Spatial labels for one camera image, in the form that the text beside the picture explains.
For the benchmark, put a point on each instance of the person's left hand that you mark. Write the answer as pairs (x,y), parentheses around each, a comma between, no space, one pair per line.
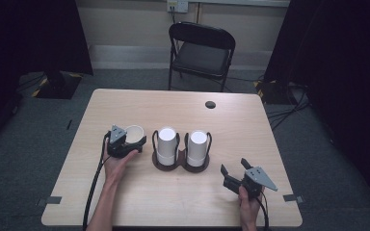
(115,170)

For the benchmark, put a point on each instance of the single white paper cup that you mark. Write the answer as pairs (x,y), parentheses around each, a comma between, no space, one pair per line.
(135,133)

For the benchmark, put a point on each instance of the person's right hand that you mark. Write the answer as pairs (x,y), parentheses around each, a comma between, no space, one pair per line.
(249,207)

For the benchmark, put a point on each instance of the white wall outlet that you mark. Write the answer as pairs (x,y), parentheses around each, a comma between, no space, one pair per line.
(181,5)

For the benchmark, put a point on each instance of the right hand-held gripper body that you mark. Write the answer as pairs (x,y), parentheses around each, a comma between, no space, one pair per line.
(253,186)

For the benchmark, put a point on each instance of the black stand base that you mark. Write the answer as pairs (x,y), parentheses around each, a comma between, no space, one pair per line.
(271,93)
(58,85)

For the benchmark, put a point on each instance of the grey tape strip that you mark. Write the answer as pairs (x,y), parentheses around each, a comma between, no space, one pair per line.
(52,200)
(293,198)

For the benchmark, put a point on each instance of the black curtain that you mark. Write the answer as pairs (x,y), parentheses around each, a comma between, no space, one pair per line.
(340,64)
(19,38)

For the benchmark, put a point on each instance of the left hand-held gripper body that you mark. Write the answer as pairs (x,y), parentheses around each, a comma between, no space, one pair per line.
(117,146)

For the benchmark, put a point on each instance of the black folding chair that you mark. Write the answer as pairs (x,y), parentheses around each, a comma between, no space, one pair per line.
(202,57)

